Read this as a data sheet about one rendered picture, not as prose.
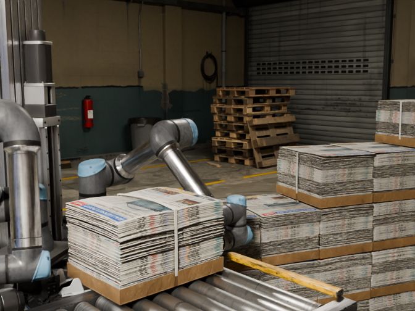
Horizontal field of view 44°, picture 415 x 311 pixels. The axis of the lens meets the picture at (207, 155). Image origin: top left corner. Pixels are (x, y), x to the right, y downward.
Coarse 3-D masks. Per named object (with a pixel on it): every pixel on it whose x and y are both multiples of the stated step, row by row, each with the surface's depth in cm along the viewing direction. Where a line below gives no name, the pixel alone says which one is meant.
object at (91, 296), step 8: (224, 256) 173; (224, 264) 173; (72, 296) 140; (80, 296) 140; (88, 296) 140; (96, 296) 140; (48, 304) 135; (56, 304) 135; (64, 304) 135; (72, 304) 136
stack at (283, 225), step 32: (256, 224) 213; (288, 224) 219; (320, 224) 226; (352, 224) 232; (384, 224) 239; (256, 256) 215; (352, 256) 233; (384, 256) 241; (288, 288) 223; (352, 288) 236
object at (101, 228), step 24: (72, 216) 148; (96, 216) 138; (120, 216) 136; (144, 216) 135; (72, 240) 151; (96, 240) 140; (120, 240) 131; (144, 240) 137; (72, 264) 152; (96, 264) 141; (120, 264) 132; (144, 264) 137; (120, 288) 133
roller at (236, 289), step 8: (200, 280) 157; (208, 280) 155; (216, 280) 153; (224, 280) 152; (224, 288) 149; (232, 288) 148; (240, 288) 146; (248, 288) 146; (240, 296) 144; (248, 296) 143; (256, 296) 141; (264, 296) 140; (264, 304) 138; (272, 304) 137; (280, 304) 136; (288, 304) 135
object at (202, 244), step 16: (144, 192) 165; (160, 192) 164; (176, 192) 164; (192, 208) 146; (208, 208) 151; (192, 224) 147; (208, 224) 152; (192, 240) 148; (208, 240) 153; (192, 256) 149; (208, 256) 154
